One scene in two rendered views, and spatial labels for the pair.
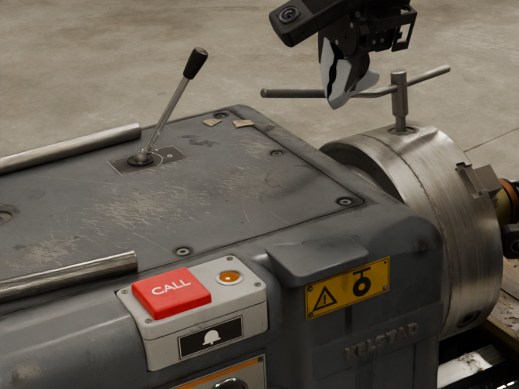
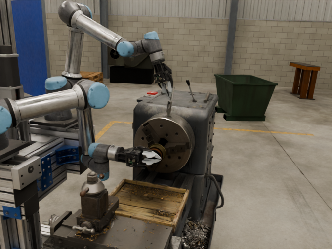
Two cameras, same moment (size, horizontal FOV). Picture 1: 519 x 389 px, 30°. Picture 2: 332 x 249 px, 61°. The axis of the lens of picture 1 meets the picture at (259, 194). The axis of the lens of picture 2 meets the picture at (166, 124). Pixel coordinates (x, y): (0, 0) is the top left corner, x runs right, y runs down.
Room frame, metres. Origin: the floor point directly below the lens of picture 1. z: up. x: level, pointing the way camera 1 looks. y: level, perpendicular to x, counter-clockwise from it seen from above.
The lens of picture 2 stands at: (2.20, -1.26, 1.63)
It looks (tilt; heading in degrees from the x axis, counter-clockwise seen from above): 17 degrees down; 133
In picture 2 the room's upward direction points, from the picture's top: 2 degrees clockwise
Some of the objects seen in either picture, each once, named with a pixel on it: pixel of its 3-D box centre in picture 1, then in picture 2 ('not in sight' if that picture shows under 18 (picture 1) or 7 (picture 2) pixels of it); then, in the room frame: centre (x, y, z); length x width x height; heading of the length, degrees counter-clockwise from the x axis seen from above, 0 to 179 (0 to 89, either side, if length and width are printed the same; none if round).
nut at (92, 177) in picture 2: not in sight; (92, 176); (1.43, -0.79, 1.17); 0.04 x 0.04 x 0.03
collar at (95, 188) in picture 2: not in sight; (93, 185); (1.43, -0.79, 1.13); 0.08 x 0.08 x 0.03
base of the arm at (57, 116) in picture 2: not in sight; (58, 109); (0.66, -0.53, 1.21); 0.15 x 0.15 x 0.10
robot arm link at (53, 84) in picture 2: not in sight; (57, 89); (0.65, -0.52, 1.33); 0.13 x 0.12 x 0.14; 119
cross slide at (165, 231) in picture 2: not in sight; (109, 234); (1.48, -0.76, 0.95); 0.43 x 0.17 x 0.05; 28
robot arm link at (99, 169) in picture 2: not in sight; (100, 168); (1.06, -0.52, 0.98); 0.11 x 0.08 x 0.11; 174
